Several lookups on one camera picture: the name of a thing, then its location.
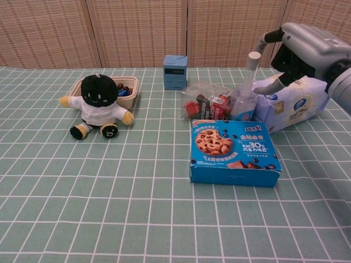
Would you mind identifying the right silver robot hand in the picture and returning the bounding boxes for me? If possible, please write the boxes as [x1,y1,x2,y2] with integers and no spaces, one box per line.
[252,22,351,95]

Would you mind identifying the woven folding screen panel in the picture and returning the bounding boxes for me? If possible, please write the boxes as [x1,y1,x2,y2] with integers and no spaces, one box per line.
[0,0,102,69]
[188,0,288,68]
[274,0,351,68]
[86,0,190,68]

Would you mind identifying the clear glass jar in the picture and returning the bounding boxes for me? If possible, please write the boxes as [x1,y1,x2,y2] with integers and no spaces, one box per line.
[230,84,258,122]

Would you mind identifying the clear bag of coffee sachets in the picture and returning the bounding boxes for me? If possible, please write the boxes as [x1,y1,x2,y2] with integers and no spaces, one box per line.
[180,81,236,123]

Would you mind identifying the light blue small carton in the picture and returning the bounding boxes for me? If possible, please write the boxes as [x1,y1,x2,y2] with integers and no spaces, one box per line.
[163,54,189,91]

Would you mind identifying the blue cookie box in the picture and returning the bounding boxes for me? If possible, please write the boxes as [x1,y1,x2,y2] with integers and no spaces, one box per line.
[189,119,282,188]

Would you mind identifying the red wrapped candies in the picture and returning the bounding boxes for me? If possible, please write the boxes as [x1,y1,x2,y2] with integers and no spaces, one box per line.
[117,82,135,96]

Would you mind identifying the beige food tray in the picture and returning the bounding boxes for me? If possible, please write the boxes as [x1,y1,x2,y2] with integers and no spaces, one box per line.
[70,76,140,108]

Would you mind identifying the black-headed plush doll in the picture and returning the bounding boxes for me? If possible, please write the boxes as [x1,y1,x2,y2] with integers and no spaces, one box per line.
[58,73,135,140]

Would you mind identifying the green checked tablecloth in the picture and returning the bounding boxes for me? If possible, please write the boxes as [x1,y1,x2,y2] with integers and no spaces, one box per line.
[0,66,351,263]

